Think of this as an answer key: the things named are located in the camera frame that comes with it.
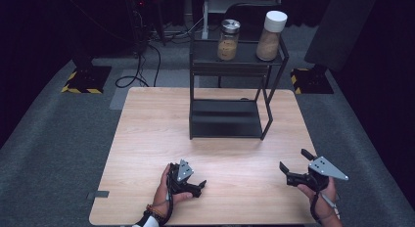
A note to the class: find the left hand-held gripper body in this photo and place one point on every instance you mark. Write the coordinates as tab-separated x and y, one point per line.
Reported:
184	171

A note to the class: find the grey tape strip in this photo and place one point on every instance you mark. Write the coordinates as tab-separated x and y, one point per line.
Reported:
98	194

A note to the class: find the stand base with striped edge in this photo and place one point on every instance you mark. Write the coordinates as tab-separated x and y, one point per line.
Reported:
89	78
311	81

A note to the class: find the dark equipment rack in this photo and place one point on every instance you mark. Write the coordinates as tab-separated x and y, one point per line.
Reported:
143	21

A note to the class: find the person's left hand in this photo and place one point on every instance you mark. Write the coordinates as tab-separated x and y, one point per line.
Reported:
161	194

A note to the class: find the person's right hand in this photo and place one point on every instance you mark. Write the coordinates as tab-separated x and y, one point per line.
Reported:
323	204

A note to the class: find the black chair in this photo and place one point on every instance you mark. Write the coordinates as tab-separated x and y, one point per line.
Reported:
251	15

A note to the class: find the black metal shelf rack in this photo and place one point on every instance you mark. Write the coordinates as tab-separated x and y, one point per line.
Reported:
228	122

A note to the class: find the grey floor mat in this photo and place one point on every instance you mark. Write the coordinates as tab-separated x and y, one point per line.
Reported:
163	77

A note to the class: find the glass jar with white lid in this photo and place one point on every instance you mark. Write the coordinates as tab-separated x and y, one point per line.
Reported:
269	44

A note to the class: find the white metal frame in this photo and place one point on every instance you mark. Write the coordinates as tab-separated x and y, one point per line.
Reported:
205	21

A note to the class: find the grey padded panel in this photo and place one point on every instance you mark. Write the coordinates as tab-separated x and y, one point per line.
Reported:
342	28

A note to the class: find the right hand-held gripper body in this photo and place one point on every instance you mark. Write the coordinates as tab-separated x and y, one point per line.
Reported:
326	168

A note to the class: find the glass jar with metal lid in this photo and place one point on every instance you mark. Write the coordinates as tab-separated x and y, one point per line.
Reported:
228	44

